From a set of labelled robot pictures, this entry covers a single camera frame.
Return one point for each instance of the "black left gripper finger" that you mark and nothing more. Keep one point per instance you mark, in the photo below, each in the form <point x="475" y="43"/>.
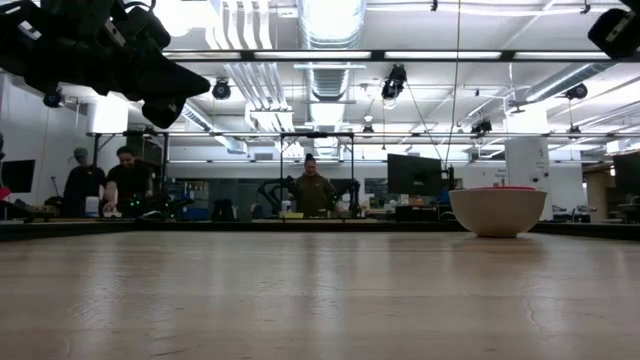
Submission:
<point x="170" y="80"/>

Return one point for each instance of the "black background station frame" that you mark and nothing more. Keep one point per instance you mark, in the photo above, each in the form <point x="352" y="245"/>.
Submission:
<point x="281" y="165"/>

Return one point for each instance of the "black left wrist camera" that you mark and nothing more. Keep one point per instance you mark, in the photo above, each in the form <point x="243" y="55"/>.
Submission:
<point x="147" y="27"/>

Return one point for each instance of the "white ribbed bowl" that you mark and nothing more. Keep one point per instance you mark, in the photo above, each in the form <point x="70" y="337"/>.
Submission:
<point x="497" y="215"/>

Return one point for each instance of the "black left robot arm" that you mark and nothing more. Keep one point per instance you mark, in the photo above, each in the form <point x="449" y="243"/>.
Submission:
<point x="50" y="50"/>

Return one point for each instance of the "black backpack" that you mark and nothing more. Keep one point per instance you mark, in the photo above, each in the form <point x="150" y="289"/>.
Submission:
<point x="222" y="210"/>

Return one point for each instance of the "black computer monitor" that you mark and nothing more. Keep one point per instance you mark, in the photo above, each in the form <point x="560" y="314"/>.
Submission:
<point x="414" y="175"/>
<point x="19" y="176"/>
<point x="629" y="175"/>

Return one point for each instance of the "white plastic bottle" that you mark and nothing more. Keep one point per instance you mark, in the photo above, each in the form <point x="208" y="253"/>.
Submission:
<point x="92" y="206"/>

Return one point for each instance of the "black ceiling spotlight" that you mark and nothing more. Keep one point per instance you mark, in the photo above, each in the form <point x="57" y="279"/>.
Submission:
<point x="53" y="101"/>
<point x="482" y="126"/>
<point x="221" y="90"/>
<point x="395" y="82"/>
<point x="577" y="91"/>

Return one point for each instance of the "white square pillar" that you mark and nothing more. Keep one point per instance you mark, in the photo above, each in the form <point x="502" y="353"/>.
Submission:
<point x="527" y="160"/>

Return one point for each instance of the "silver ceiling duct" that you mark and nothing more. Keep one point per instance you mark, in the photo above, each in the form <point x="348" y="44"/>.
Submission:
<point x="330" y="25"/>

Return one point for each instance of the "black aluminium table frame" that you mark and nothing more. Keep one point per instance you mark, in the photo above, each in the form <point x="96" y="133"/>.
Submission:
<point x="150" y="227"/>

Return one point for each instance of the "person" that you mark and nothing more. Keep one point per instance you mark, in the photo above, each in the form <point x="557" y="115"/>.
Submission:
<point x="82" y="185"/>
<point x="312" y="192"/>
<point x="130" y="182"/>

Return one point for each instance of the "black background robot arm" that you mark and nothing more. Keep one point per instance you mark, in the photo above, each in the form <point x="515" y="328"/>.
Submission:
<point x="272" y="192"/>

